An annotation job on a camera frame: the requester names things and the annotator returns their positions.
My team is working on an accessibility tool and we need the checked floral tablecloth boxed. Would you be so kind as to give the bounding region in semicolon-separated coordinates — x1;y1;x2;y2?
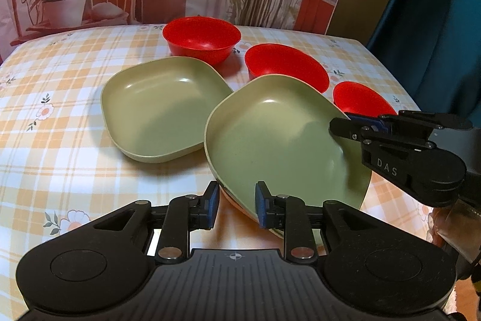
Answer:
0;22;444;269

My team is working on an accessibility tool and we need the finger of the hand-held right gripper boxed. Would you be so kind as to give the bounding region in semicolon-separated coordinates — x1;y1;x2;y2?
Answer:
330;117;437;187
346;110;473;141

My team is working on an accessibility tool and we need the red bowl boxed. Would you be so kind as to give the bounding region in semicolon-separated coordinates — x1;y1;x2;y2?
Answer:
163;16;241;65
244;44;330;96
333;81;398;117

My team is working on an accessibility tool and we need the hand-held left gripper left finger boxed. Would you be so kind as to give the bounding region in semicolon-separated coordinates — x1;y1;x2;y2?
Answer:
92;181;220;263

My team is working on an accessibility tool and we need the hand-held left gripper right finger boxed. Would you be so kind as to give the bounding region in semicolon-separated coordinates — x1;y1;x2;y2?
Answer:
255;181;380;264

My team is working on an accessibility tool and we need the green square plate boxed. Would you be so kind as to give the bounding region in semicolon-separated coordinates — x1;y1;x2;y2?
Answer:
204;75;373;241
101;56;234;164

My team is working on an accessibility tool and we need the teal curtain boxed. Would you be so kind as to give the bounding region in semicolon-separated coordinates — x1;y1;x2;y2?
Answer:
366;0;481;126

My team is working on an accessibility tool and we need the person's right hand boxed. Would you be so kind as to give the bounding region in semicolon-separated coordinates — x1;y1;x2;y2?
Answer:
428;206;481;265

